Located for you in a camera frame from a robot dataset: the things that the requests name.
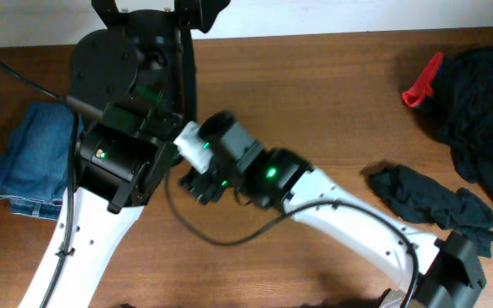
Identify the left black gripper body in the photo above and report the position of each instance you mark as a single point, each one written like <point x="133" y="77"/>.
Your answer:
<point x="133" y="6"/>

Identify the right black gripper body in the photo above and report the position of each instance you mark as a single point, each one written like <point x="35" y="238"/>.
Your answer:
<point x="211" y="183"/>

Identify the crumpled dark green-black cloth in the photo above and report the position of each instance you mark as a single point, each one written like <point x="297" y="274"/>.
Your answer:
<point x="417" y="198"/>

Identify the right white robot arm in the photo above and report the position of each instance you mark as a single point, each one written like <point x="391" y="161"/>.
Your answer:
<point x="427" y="271"/>

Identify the black garment with red trim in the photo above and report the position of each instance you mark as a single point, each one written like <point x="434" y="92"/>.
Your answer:
<point x="457" y="95"/>

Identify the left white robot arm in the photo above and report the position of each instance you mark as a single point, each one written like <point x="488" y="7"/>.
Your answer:
<point x="135" y="83"/>

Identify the folded blue denim jeans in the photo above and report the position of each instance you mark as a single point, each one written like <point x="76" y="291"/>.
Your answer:
<point x="33" y="169"/>

